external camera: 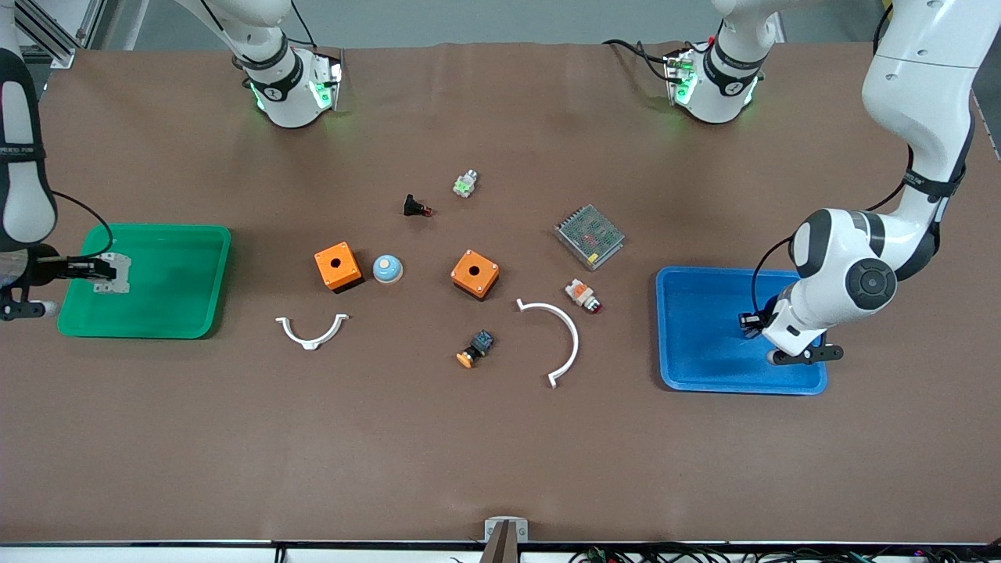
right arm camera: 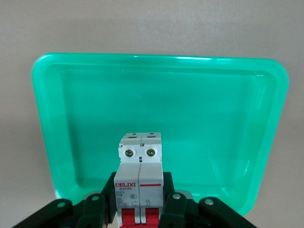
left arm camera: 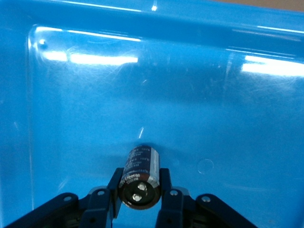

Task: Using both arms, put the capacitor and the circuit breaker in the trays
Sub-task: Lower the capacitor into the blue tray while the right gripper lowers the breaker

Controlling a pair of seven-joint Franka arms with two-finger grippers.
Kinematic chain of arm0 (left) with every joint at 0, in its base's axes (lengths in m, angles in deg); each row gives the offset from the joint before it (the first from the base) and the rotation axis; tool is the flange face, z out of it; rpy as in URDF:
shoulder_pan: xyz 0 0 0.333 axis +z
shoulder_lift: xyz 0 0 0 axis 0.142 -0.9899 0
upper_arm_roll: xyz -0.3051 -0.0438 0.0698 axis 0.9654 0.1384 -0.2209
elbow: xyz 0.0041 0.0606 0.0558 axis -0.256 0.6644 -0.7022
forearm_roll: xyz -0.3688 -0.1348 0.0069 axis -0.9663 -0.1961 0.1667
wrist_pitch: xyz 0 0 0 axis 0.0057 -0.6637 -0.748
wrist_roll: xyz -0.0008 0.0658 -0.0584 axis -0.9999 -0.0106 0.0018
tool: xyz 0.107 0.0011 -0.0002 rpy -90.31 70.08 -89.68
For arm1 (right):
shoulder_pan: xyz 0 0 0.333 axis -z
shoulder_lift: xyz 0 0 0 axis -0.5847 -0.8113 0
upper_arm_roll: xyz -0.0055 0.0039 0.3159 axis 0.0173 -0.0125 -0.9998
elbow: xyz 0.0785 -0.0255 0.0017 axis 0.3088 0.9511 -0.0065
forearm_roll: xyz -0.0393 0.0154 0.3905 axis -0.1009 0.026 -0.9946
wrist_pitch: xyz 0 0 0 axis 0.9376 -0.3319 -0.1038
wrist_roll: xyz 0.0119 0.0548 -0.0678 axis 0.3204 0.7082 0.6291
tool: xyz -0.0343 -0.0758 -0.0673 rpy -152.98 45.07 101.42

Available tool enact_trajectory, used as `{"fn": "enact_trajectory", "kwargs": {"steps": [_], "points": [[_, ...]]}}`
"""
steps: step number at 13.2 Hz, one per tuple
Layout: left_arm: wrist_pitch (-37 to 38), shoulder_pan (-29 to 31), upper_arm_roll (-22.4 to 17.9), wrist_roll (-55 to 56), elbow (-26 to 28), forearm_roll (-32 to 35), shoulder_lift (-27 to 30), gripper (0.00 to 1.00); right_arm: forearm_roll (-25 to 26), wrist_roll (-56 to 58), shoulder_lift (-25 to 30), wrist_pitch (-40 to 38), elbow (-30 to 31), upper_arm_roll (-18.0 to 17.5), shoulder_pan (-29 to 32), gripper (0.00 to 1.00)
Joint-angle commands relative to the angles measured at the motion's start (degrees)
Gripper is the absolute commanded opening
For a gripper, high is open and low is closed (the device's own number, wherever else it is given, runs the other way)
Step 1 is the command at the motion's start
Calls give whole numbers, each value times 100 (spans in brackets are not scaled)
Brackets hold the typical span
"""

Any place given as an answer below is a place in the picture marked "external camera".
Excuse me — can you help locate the black base cable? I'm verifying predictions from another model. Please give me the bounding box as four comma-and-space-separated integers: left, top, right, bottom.
602, 38, 689, 83
289, 0, 318, 49

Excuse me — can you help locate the grey table edge bracket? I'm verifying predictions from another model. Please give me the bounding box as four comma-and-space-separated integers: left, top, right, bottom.
479, 517, 529, 563

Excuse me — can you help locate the black left base cable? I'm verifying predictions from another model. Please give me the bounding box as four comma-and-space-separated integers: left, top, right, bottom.
602, 38, 689, 83

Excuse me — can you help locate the metal mesh power supply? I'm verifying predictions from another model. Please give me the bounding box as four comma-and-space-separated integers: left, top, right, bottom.
554, 204, 626, 272

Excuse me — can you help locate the white red circuit breaker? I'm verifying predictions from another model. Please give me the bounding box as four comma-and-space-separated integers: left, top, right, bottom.
94, 252, 132, 295

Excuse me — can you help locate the black cable bundle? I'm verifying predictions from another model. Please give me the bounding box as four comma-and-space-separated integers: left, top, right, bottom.
571, 543, 1001, 563

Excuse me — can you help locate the small white curved clamp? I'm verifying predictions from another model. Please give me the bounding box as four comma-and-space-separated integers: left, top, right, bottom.
275, 314, 350, 351

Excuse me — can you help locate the aluminium frame profile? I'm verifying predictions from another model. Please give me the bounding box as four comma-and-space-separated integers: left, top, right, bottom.
14, 0, 106, 70

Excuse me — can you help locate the orange button enclosure box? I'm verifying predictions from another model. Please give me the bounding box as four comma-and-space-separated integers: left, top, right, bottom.
314, 242, 364, 294
450, 249, 501, 301

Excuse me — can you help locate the blue plastic tray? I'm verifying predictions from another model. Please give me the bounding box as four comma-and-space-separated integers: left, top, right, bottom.
655, 266, 828, 396

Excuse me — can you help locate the red orange indicator lamp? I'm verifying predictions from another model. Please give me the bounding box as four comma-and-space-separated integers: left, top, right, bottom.
565, 278, 603, 315

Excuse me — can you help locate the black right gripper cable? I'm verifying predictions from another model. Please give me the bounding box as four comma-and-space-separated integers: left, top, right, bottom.
53, 192, 116, 259

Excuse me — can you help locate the large white curved clamp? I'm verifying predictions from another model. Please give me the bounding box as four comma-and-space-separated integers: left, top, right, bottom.
515, 299, 580, 389

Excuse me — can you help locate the metal base connector plate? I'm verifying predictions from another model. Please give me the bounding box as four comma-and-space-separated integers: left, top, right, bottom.
665, 48, 697, 106
310, 51, 345, 113

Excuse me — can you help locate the green plastic tray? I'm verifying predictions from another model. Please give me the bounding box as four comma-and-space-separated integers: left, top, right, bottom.
57, 224, 233, 340

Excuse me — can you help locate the black right base cable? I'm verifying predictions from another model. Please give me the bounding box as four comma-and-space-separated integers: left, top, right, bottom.
289, 0, 318, 49

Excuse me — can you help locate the yellow push button switch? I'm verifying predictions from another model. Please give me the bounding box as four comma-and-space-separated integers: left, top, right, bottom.
456, 329, 495, 369

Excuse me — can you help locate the metal right base connector plate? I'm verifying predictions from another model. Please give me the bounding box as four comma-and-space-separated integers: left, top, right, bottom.
310, 51, 345, 113

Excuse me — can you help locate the metal left base connector plate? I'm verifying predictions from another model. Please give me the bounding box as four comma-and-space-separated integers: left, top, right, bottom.
665, 48, 697, 106

